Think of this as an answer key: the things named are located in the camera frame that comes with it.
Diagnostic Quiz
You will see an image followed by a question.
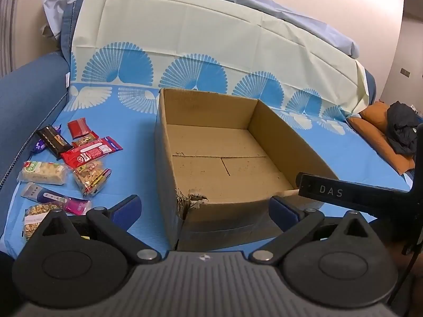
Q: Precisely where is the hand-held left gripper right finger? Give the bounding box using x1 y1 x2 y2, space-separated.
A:
248 195 381 266

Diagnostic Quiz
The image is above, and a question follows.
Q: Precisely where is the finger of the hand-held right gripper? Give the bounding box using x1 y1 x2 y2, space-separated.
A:
295 172 410 224

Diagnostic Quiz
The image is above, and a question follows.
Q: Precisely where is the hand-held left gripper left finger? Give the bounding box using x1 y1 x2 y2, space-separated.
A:
25 194 163 266

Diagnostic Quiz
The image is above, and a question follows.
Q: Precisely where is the long red snack packet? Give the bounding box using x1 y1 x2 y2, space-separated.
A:
60 136 123 169

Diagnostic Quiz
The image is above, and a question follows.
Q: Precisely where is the purple pink snack packet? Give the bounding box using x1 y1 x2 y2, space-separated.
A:
21 182 91 215

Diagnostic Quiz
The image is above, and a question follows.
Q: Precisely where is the green white puffed rice packet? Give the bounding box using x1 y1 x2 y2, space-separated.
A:
17 161 68 185

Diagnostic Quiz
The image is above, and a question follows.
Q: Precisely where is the brown cardboard box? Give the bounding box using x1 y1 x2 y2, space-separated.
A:
155 87 341 251

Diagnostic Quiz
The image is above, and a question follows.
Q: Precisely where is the clear peanut brittle packet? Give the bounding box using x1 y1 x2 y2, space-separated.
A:
73 160 112 198

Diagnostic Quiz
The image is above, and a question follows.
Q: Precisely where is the large orange cushion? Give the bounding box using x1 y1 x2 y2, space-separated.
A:
347 116 415 175

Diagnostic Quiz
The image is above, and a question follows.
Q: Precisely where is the orange-red small snack packet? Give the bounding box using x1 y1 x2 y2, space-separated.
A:
72 131 99 147

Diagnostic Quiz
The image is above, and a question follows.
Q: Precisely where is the dark cloth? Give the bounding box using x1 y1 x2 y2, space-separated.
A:
386 102 422 156

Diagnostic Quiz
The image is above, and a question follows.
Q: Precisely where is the small orange cushion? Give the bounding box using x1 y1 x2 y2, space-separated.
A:
360 101 391 133

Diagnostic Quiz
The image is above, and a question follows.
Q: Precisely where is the clear nut cake packet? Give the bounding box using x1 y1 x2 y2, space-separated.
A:
22 204 63 240

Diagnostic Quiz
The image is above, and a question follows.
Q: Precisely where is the small red snack packet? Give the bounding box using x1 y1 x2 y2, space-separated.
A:
67 118 90 139

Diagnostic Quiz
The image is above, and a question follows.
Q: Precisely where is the black chocolate bar packet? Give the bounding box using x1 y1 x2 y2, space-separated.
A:
36 125 74 160

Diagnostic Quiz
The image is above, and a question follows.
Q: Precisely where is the purple wrapped candy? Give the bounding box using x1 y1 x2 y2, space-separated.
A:
31 124 63 155

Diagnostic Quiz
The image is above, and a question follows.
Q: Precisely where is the blue cream printed sheet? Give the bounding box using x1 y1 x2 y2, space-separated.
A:
0 0 415 260

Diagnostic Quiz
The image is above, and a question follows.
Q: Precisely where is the grey curtain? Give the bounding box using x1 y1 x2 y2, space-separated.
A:
0 0 22 73

